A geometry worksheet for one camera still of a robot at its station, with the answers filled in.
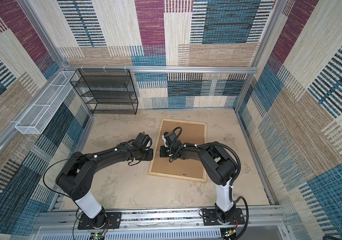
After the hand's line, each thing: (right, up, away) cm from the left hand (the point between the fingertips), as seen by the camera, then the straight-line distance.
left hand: (152, 154), depth 92 cm
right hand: (+5, 0, +3) cm, 6 cm away
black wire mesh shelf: (-35, +42, +17) cm, 57 cm away
